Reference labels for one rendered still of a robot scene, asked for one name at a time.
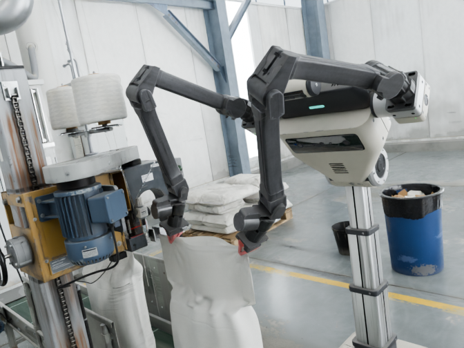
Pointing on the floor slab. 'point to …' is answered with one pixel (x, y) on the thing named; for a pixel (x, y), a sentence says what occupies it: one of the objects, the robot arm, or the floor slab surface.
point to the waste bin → (414, 228)
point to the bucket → (341, 237)
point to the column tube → (12, 164)
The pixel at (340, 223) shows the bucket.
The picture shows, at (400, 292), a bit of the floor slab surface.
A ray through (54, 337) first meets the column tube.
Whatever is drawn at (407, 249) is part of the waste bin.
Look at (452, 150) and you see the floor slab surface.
